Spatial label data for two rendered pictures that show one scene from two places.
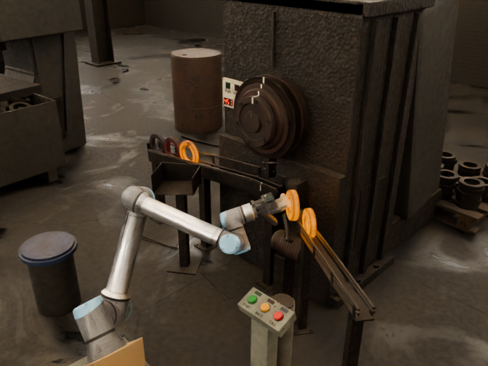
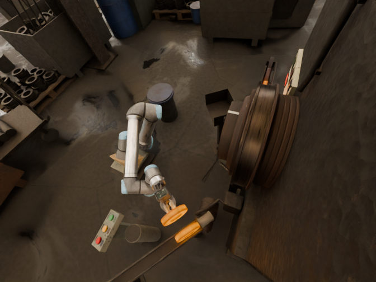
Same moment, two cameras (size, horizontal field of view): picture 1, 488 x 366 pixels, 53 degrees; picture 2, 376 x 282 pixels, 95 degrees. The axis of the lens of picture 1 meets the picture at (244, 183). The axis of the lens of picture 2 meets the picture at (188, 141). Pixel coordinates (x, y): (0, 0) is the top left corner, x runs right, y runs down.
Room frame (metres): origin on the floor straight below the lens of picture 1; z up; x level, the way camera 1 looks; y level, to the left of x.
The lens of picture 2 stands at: (2.29, -0.43, 1.82)
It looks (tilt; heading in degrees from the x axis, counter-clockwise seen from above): 60 degrees down; 82
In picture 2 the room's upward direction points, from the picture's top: 17 degrees counter-clockwise
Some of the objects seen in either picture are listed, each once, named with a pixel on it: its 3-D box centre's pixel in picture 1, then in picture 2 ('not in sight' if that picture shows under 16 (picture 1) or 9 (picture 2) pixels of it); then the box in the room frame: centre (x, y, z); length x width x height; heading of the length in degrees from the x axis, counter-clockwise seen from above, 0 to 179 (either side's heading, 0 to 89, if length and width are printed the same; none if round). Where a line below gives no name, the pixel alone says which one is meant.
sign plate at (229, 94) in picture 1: (237, 95); (290, 81); (2.94, 0.04, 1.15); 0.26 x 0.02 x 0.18; 45
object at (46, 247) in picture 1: (54, 274); (164, 104); (2.36, 1.13, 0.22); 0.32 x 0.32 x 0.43
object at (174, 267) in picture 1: (179, 219); (220, 126); (2.77, 0.42, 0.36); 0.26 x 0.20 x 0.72; 80
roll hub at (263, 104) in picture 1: (254, 121); (230, 130); (2.55, -0.06, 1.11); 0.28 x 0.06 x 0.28; 45
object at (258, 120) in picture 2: (266, 117); (251, 136); (2.62, -0.13, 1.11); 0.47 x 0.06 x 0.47; 45
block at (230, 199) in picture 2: (296, 198); (233, 203); (2.47, -0.30, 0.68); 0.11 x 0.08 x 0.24; 135
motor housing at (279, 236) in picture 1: (289, 275); (207, 216); (2.29, -0.27, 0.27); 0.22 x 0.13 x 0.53; 45
